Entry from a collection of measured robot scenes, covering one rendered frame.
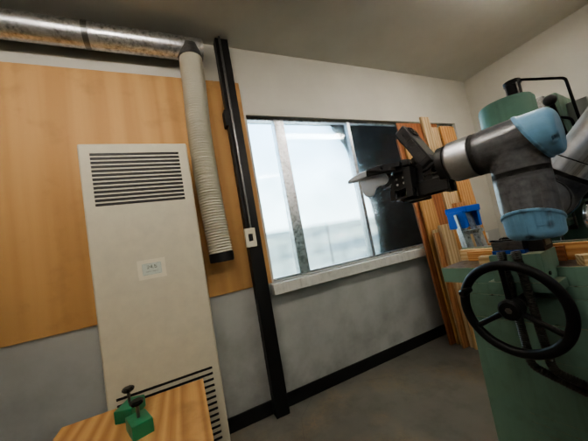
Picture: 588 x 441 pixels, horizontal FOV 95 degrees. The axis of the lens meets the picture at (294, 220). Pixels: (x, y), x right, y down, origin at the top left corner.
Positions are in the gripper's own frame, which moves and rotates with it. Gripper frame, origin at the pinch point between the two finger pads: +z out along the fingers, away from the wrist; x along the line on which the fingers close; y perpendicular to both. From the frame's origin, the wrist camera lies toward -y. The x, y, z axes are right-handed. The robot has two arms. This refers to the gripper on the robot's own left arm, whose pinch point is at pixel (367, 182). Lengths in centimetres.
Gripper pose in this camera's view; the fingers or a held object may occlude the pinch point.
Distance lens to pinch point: 70.8
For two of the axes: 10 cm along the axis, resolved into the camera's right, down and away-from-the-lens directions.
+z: -5.7, 1.7, 8.1
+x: 8.2, 0.4, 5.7
